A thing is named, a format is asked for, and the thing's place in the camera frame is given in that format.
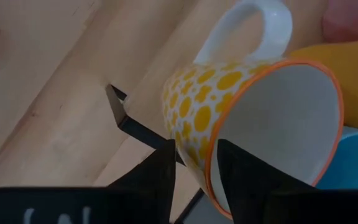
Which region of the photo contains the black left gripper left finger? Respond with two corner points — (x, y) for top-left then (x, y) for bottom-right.
(0, 139), (177, 224)

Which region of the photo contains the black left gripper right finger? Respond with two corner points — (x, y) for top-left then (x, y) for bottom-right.
(217, 138), (358, 224)

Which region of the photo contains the pink mug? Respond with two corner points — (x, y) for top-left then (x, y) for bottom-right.
(321, 0), (358, 43)

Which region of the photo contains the plain blue mug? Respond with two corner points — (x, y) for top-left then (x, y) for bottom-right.
(315, 126), (358, 190)

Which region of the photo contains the yellow dotted white mug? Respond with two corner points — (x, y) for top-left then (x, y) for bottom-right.
(162, 0), (344, 220)

